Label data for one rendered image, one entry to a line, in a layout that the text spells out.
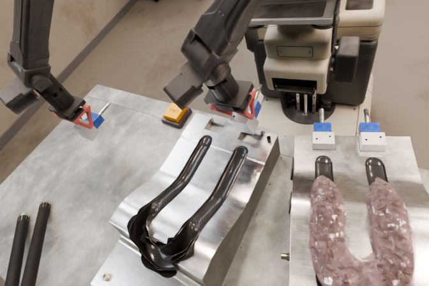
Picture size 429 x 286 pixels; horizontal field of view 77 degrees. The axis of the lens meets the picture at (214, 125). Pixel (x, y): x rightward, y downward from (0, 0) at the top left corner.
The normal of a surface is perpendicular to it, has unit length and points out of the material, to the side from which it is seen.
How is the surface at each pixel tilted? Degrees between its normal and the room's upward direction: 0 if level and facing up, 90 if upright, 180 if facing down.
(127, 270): 0
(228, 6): 65
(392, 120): 0
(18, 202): 0
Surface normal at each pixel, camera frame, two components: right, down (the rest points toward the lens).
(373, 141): -0.25, -0.61
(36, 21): 0.65, 0.74
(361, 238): -0.30, -0.38
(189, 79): -0.07, -0.07
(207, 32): -0.59, 0.42
